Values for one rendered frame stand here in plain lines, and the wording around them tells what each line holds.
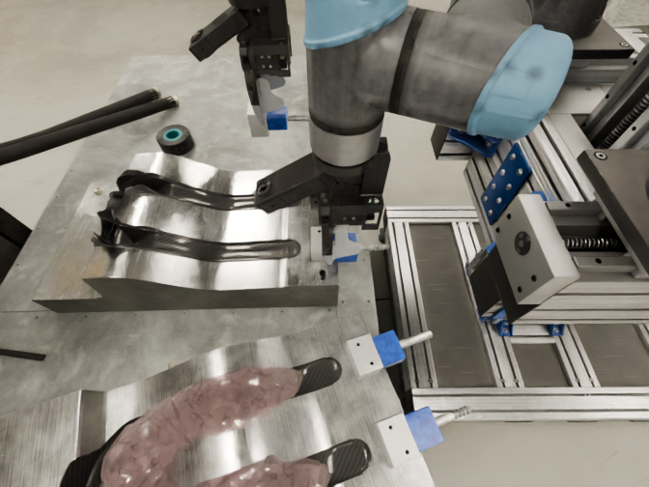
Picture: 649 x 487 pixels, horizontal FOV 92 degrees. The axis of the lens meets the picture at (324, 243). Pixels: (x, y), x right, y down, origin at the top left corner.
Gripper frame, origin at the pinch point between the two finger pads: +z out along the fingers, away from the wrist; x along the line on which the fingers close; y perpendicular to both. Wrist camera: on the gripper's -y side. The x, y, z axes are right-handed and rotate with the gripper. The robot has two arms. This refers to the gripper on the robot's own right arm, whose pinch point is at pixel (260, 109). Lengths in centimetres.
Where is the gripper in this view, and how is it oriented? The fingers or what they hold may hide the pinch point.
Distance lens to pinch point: 69.9
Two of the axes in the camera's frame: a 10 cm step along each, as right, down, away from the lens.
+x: -0.3, -8.4, 5.4
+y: 10.0, -0.2, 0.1
